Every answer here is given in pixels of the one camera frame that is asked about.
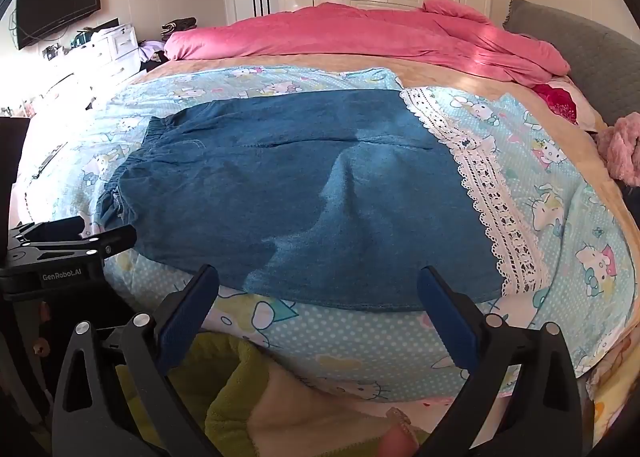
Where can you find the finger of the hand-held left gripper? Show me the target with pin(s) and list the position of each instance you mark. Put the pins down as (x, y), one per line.
(100, 243)
(50, 228)

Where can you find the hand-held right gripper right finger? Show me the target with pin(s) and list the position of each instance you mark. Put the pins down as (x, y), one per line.
(446, 317)

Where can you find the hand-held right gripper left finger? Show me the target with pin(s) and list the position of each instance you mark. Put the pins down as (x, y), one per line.
(186, 313)

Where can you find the blue denim pants lace hem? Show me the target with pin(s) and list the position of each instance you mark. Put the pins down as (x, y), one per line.
(280, 197)

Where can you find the yellow green towel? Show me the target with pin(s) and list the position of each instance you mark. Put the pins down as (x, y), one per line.
(225, 412)

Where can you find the light blue cartoon printed blanket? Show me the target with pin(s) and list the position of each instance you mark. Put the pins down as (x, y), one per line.
(545, 197)

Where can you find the white drawer unit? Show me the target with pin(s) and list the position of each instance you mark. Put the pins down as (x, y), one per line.
(117, 44)

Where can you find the black flat television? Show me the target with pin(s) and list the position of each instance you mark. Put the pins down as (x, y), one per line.
(55, 4)

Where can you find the dark clothes pile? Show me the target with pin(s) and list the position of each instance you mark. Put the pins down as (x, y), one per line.
(179, 24)

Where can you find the pink fluffy cloth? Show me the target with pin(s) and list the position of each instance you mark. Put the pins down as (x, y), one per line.
(620, 147)

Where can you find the tan bed sheet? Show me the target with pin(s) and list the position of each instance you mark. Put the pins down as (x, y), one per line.
(440, 72)

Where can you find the red floral pillow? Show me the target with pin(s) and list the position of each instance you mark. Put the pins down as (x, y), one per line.
(560, 99)

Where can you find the pink duvet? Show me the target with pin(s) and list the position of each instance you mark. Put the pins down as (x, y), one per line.
(350, 34)

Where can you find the grey padded headboard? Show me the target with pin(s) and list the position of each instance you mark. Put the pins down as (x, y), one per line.
(580, 44)

